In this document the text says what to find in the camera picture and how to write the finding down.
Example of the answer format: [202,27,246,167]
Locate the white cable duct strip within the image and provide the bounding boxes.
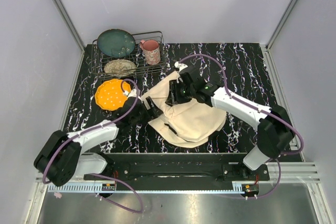
[47,182,244,194]

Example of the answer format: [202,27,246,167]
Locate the orange dotted plate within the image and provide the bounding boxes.
[94,79,131,111]

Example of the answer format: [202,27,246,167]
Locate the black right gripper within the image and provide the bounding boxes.
[166,79,195,105]

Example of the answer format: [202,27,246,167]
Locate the beige patterned plate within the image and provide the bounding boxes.
[103,59,137,77]

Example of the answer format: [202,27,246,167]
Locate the wire dish rack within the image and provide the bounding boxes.
[91,31,168,80]

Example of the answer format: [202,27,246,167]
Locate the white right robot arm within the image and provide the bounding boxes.
[166,63,296,180]

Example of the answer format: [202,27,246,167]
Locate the pink patterned mug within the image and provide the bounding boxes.
[140,40,161,65]

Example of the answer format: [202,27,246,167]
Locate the cream canvas student bag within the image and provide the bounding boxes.
[141,72,227,148]

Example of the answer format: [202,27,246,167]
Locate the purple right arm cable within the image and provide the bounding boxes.
[178,54,306,200]

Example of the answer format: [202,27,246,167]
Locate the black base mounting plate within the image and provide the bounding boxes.
[83,153,270,192]

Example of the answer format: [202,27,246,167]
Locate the dark green plate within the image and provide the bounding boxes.
[97,29,136,58]

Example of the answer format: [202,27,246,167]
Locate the aluminium frame rail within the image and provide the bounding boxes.
[38,0,86,49]

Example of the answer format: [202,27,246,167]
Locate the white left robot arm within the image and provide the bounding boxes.
[34,97,163,187]

